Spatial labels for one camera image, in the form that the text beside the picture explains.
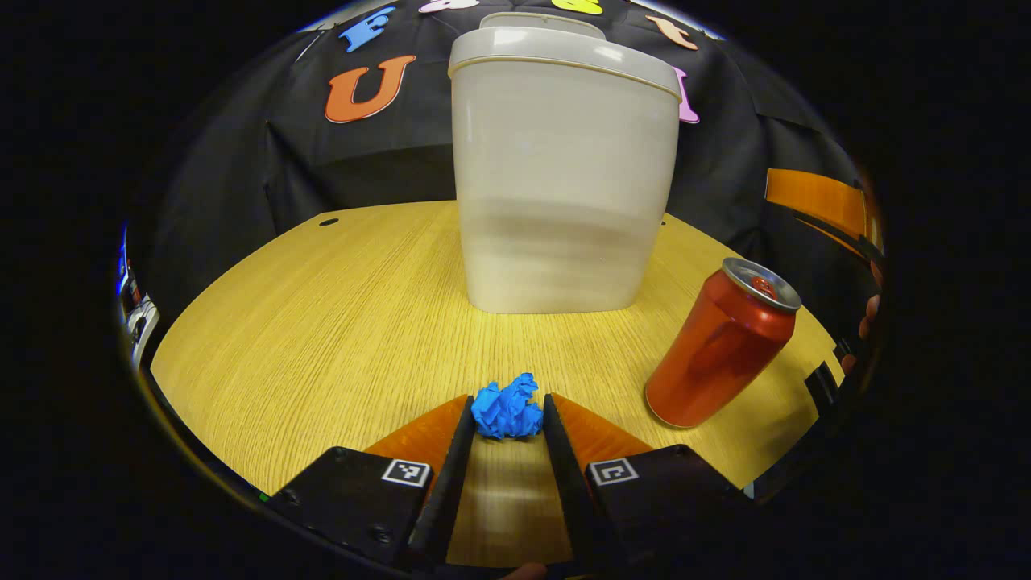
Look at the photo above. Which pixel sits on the black backdrop cloth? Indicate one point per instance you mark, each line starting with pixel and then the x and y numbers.
pixel 387 161

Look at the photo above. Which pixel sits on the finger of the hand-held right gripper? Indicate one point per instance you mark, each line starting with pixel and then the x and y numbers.
pixel 813 197
pixel 823 387

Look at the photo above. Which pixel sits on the white side table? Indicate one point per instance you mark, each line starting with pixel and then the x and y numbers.
pixel 143 320

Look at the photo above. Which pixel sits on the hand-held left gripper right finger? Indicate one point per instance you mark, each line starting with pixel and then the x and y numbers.
pixel 573 491

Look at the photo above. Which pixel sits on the blue paper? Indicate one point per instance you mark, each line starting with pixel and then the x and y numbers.
pixel 507 407

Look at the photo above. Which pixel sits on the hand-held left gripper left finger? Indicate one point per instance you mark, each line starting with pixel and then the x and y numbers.
pixel 441 499

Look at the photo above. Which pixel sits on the white desktop garbage bin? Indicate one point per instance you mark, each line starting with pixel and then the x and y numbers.
pixel 556 201

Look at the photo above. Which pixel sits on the red pop can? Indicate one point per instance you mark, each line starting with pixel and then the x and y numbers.
pixel 717 346

